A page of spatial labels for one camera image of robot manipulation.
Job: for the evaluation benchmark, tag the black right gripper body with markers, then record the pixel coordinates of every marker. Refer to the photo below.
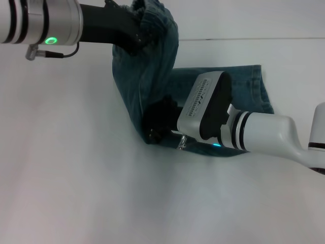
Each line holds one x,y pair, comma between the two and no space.
165,119

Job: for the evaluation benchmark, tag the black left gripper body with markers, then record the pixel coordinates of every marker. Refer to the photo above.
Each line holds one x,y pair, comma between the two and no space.
106,28

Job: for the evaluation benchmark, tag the blue denim shorts with print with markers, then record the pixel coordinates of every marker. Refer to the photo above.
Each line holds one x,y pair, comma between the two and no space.
152,63

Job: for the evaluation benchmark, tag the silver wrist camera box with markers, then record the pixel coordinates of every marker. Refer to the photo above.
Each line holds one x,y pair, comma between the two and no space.
200,104

